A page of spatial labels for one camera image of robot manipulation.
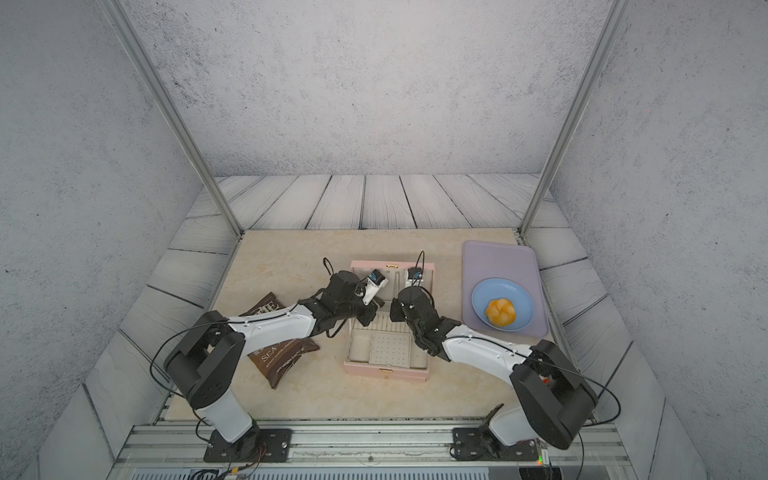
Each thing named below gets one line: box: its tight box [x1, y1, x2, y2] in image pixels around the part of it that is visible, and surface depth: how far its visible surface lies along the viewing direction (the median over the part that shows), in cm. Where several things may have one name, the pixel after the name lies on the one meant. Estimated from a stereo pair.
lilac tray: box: [461, 240, 549, 338], surface depth 103 cm
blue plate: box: [471, 277, 535, 332], surface depth 99 cm
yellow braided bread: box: [486, 298, 517, 327], surface depth 95 cm
